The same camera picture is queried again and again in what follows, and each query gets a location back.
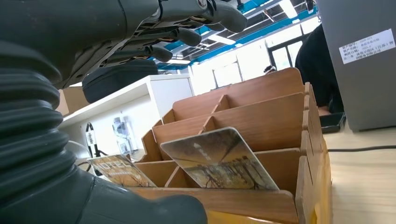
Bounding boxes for black looped cable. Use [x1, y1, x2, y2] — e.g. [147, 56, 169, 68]
[85, 122, 107, 158]

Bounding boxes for grey laptop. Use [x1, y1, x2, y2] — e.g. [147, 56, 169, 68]
[315, 0, 396, 133]

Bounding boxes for hotel key card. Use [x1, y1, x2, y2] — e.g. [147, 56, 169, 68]
[87, 154, 157, 188]
[160, 126, 280, 191]

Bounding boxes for white cabinet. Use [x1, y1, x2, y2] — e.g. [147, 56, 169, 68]
[57, 74, 195, 155]

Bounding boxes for brown cardboard box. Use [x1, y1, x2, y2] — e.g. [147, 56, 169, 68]
[56, 86, 90, 117]

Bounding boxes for person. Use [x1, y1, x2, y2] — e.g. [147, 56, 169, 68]
[294, 24, 345, 113]

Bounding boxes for black bag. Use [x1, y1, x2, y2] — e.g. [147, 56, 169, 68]
[82, 58, 159, 104]

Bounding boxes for wooden divided card box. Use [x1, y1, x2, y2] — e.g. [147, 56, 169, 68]
[134, 67, 333, 224]

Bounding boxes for black laptop cable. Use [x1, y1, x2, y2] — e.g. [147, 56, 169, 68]
[327, 145, 396, 153]

